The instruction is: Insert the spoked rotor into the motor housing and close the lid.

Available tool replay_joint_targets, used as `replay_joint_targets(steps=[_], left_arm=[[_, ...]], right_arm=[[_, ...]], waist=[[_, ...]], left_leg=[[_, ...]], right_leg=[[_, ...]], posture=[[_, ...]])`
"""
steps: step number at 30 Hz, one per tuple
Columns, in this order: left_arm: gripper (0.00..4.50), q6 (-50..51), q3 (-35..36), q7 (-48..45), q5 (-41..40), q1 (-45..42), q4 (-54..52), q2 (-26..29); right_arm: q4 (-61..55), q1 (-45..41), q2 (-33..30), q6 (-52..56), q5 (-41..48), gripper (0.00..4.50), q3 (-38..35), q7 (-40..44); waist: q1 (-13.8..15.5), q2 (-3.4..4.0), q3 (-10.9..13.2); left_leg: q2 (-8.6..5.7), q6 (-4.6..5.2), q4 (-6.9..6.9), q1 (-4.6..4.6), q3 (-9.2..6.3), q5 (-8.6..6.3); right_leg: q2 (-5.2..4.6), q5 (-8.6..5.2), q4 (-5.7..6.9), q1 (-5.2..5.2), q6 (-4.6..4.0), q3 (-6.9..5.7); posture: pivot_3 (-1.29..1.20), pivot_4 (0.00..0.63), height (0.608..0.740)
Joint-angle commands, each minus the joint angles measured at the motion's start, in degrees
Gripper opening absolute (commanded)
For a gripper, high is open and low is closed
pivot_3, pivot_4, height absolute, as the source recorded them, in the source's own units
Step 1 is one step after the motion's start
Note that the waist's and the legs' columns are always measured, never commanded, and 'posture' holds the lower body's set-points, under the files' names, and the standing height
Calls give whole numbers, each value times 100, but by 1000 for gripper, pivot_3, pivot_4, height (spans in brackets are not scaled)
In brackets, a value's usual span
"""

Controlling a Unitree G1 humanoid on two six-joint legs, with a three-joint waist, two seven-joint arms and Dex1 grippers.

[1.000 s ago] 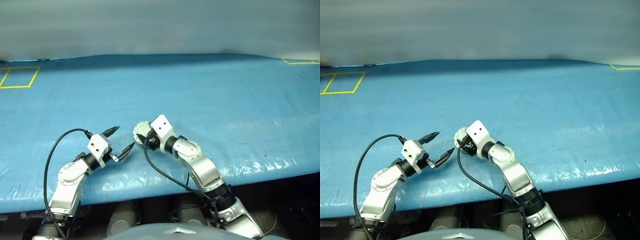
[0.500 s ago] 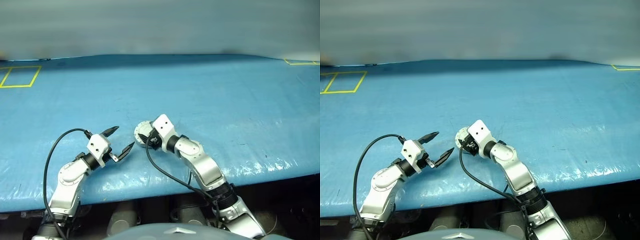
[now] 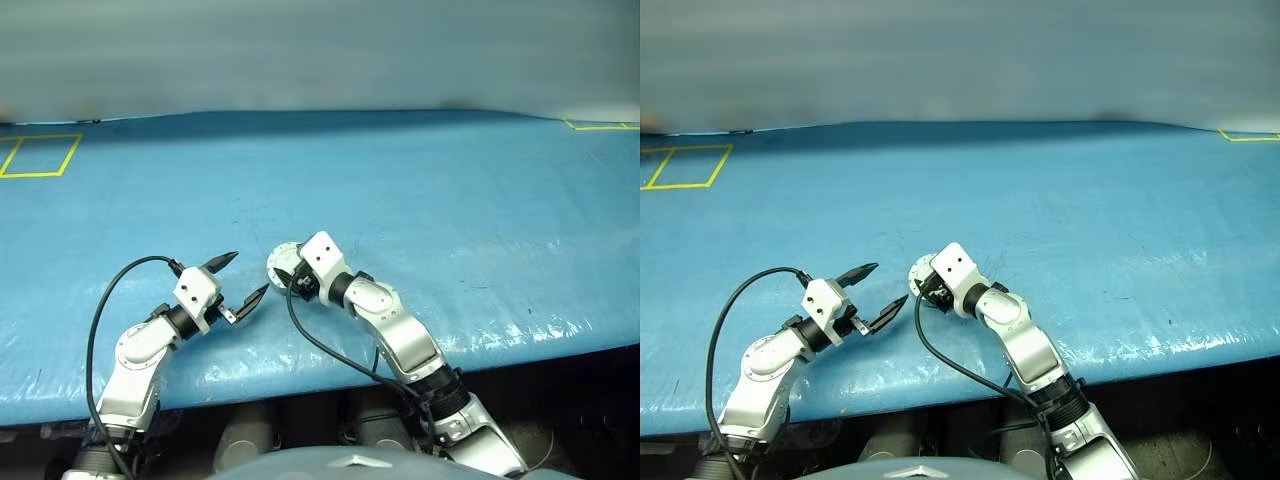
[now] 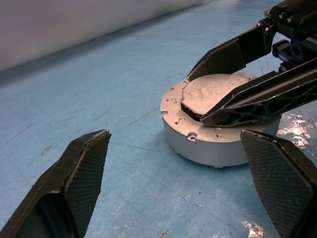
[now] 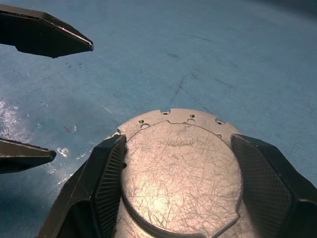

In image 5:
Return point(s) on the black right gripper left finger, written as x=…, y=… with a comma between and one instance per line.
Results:
x=81, y=188

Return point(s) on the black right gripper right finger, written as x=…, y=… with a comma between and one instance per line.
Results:
x=272, y=188

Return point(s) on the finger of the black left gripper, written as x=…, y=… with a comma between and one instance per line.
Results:
x=44, y=34
x=22, y=156

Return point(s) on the round silver motor lid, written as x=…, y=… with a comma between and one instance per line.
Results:
x=178, y=178

